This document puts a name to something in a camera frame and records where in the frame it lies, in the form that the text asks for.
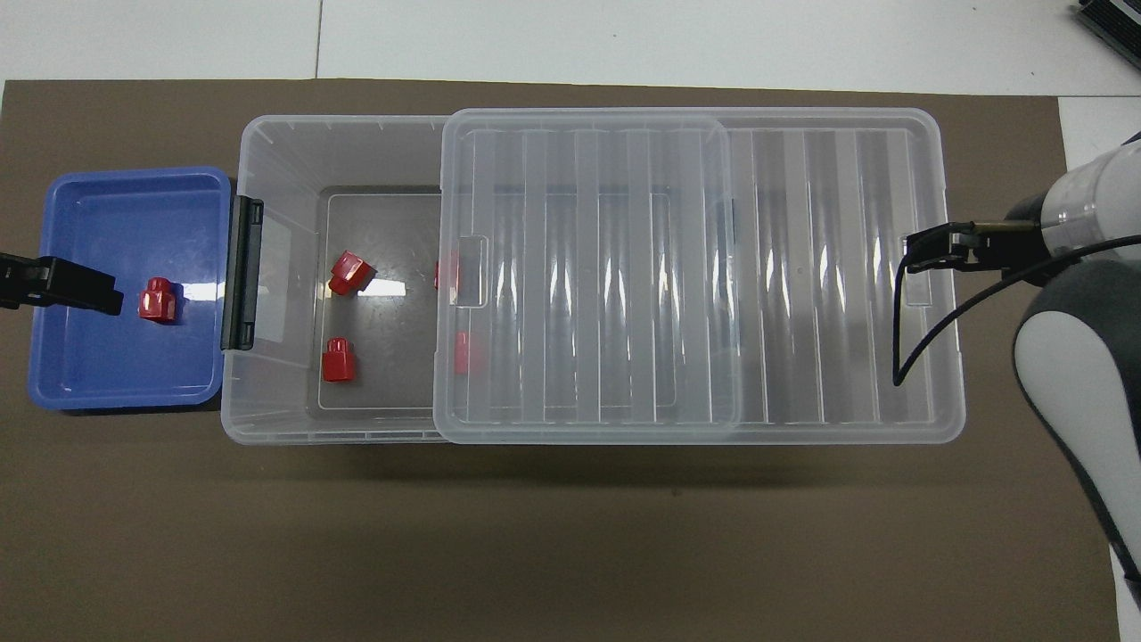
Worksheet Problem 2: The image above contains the black cable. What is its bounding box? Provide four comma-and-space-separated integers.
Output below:
893, 234, 1141, 389

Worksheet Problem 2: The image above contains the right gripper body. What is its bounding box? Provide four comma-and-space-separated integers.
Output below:
970, 193, 1058, 288

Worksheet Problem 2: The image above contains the black stand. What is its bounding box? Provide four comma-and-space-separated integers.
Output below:
1074, 0, 1141, 47

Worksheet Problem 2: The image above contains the black box latch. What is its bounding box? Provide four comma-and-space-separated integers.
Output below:
221, 194, 266, 351

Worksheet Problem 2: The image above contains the clear plastic box lid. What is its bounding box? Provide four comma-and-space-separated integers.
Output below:
432, 107, 968, 446

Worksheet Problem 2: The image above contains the clear plastic storage box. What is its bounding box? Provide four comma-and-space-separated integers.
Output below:
219, 114, 746, 445

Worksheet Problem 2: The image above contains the blue plastic tray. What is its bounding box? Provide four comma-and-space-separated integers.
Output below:
27, 166, 234, 412

